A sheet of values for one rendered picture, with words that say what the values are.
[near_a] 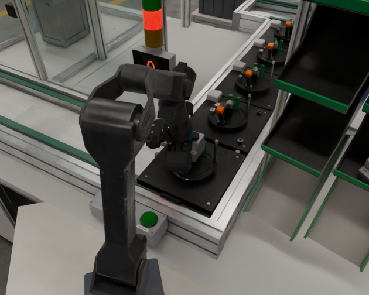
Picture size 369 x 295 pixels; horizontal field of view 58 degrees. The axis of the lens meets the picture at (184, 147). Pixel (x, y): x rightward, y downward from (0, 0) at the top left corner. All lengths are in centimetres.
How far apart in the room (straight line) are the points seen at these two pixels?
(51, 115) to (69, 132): 13
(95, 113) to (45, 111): 97
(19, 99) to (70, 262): 76
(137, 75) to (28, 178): 81
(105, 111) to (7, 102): 111
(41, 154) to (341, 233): 87
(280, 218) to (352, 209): 16
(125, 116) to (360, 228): 62
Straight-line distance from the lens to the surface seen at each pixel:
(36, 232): 108
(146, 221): 88
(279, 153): 72
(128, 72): 48
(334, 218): 87
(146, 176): 97
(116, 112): 41
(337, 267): 102
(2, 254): 218
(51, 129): 130
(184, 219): 89
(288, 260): 98
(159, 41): 96
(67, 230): 105
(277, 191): 86
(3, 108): 148
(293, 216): 86
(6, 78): 161
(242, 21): 204
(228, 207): 92
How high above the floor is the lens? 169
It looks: 43 degrees down
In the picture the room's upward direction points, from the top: straight up
